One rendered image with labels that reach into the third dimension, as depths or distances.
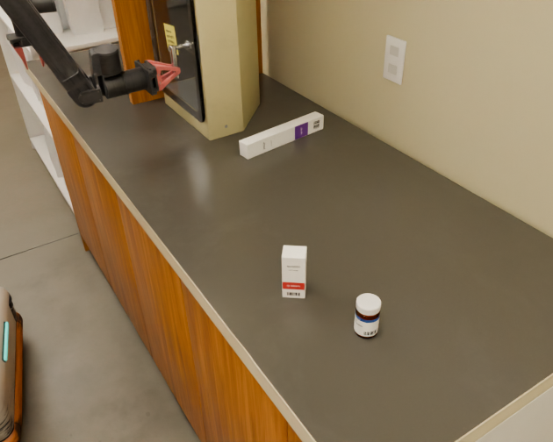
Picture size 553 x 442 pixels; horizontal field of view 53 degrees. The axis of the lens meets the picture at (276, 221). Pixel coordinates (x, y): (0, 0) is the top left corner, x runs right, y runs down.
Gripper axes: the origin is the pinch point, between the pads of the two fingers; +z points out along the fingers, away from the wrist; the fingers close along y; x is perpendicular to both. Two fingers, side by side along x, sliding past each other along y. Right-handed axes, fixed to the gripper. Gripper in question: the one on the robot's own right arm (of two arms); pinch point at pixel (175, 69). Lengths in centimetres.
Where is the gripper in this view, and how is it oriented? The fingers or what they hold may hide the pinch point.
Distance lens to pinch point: 153.8
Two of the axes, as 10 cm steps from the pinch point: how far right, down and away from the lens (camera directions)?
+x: 0.4, 8.1, 5.9
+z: 8.5, -3.4, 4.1
